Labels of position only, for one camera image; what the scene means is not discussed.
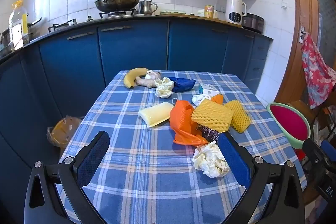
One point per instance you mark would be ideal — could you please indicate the green bin with red bag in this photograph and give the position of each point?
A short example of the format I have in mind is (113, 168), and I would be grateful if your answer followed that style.
(288, 121)

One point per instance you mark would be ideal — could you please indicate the pale yellow foam sheet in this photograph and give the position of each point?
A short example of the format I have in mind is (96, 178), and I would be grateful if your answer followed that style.
(156, 113)

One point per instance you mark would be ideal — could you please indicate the blue plaid tablecloth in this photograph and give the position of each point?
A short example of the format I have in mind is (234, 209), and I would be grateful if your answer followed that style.
(147, 161)

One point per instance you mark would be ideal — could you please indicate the metal kettle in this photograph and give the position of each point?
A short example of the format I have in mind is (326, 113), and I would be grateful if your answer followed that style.
(145, 7)

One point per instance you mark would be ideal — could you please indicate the gas stove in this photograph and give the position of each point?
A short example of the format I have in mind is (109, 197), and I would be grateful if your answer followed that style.
(115, 14)

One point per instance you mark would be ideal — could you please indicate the yellow bucket with plastic bag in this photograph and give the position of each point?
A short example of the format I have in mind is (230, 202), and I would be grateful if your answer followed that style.
(63, 129)

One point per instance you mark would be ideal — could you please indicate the large yellow foam net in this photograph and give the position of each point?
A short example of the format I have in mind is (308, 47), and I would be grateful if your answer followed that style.
(212, 115)

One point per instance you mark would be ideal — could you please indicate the ginger root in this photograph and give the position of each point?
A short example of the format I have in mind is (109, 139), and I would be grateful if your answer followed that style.
(144, 81)

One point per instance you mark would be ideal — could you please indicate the red floral cloth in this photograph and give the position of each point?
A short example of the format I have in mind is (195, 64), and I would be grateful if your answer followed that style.
(315, 69)

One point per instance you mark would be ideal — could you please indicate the large crumpled tissue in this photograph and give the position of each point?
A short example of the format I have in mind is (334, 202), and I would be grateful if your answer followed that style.
(207, 158)

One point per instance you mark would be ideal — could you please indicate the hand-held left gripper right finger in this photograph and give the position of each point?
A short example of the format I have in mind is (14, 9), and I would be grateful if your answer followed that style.
(233, 158)

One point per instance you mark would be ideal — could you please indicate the yellow banana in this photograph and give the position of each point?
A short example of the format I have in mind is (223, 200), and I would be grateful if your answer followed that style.
(128, 79)

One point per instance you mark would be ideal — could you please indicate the white carton box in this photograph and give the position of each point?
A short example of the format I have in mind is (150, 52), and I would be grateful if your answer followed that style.
(208, 88)

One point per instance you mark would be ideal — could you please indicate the dark purple wrapper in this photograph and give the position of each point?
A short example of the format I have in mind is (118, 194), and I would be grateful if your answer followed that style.
(210, 132)

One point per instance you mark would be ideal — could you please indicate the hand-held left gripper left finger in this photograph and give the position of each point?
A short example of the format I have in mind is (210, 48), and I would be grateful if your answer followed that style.
(92, 158)

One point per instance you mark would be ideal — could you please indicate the cooking oil bottle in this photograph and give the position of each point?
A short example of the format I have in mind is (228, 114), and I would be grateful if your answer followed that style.
(18, 27)

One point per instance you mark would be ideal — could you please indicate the blue mesh bag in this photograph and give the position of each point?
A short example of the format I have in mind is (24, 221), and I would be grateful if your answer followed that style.
(181, 84)

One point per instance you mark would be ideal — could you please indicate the wooden door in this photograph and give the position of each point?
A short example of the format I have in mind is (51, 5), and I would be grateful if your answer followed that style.
(296, 3)

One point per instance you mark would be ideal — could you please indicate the white wall socket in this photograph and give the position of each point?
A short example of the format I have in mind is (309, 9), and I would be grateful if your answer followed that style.
(284, 6)
(223, 8)

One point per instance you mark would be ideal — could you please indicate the pale green flat board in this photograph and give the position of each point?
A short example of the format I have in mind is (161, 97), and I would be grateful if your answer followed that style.
(172, 12)

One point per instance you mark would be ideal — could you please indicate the small yellow foam net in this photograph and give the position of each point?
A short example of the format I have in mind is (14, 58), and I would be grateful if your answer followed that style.
(240, 115)

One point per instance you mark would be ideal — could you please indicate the black wok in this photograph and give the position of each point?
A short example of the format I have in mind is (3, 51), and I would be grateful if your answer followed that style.
(115, 2)

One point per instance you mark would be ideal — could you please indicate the white electric kettle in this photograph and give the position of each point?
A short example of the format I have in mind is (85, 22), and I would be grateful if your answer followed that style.
(233, 11)

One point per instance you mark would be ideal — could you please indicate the orange plastic bag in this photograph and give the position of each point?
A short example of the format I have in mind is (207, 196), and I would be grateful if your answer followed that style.
(181, 119)

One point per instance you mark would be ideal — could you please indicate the metal door latch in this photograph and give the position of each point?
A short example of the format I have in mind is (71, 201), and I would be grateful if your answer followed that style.
(302, 33)

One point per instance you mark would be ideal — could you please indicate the blue base cabinets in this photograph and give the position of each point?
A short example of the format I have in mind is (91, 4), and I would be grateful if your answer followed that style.
(131, 50)

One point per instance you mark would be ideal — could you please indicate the white plastic wrap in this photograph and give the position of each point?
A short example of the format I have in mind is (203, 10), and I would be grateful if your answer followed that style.
(197, 99)

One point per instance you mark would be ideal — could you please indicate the dark rice cooker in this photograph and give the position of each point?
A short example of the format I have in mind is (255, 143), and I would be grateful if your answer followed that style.
(252, 23)

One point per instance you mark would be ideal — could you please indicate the garlic bulb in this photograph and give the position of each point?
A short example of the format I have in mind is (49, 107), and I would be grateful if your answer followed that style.
(152, 74)

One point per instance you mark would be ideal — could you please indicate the small crumpled tissue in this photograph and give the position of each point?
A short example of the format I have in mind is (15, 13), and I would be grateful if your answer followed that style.
(164, 90)

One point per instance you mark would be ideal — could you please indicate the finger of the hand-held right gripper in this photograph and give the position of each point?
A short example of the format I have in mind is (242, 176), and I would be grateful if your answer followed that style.
(311, 150)
(329, 146)

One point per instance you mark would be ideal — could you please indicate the yellow can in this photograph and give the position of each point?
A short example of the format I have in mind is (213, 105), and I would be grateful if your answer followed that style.
(209, 12)

